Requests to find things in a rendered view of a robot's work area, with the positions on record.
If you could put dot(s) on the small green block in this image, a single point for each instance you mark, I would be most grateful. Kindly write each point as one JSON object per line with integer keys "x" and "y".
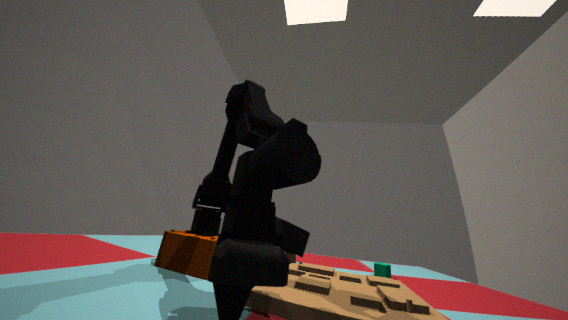
{"x": 382, "y": 270}

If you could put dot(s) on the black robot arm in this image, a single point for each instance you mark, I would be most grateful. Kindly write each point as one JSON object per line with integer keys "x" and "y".
{"x": 284, "y": 155}

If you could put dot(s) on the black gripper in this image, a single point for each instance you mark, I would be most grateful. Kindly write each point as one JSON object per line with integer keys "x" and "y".
{"x": 241, "y": 260}

